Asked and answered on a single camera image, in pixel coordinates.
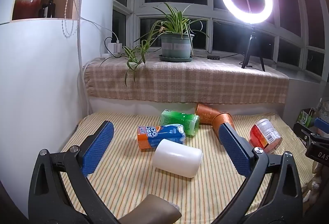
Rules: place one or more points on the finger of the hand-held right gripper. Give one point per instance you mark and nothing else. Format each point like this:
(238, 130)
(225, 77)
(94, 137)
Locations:
(303, 133)
(322, 125)

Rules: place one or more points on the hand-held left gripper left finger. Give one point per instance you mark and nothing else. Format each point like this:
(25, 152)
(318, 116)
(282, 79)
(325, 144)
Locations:
(99, 147)

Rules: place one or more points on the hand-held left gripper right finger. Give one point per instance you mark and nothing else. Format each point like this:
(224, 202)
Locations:
(235, 148)

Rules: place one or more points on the white plastic cup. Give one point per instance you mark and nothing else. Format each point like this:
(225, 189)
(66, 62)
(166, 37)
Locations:
(177, 159)

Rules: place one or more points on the copper patterned cup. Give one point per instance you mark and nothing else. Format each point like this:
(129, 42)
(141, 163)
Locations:
(205, 112)
(223, 117)

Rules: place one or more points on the green cardboard box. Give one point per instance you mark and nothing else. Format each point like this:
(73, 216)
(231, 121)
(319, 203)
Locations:
(304, 116)

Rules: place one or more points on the striped yellow mat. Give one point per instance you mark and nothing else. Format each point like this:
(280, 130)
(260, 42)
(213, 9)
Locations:
(123, 183)

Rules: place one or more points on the green drink bottle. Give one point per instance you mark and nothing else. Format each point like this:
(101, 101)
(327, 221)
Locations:
(180, 121)

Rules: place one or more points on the blue orange drink bottle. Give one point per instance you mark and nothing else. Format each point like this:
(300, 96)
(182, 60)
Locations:
(160, 136)

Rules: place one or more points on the plaid beige cloth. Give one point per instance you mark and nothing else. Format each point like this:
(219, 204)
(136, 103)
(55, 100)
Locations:
(192, 80)

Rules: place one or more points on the brown cylindrical object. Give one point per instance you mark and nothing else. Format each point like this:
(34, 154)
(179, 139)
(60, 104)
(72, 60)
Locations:
(154, 210)

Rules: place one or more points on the white power strip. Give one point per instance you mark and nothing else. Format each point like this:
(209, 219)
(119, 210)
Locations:
(108, 55)

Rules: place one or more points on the small spider plant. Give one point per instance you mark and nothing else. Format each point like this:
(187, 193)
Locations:
(136, 53)

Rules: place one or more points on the white charger plug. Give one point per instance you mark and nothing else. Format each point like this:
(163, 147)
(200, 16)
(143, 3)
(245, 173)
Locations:
(119, 47)
(112, 47)

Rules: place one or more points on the black tripod stand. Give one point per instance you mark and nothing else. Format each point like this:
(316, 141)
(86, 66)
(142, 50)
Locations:
(250, 44)

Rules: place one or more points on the dark green pot saucer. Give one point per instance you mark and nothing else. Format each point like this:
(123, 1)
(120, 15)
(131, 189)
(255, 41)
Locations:
(176, 59)

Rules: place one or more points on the green plant pot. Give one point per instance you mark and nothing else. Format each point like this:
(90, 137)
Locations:
(176, 47)

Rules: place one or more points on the large spider plant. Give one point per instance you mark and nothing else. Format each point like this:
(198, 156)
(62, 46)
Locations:
(174, 21)

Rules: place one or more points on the dark glass bottle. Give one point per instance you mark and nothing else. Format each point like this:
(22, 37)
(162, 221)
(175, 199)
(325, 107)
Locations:
(48, 9)

